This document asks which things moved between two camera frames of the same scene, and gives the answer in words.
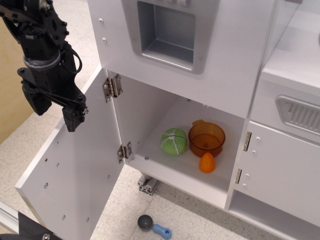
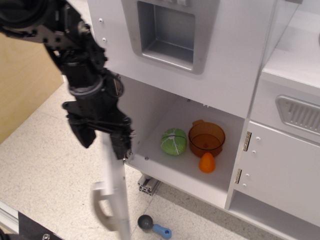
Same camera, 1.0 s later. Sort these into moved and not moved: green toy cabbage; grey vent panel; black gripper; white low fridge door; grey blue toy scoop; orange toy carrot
Moved: black gripper; white low fridge door
Not moved: green toy cabbage; grey blue toy scoop; grey vent panel; orange toy carrot
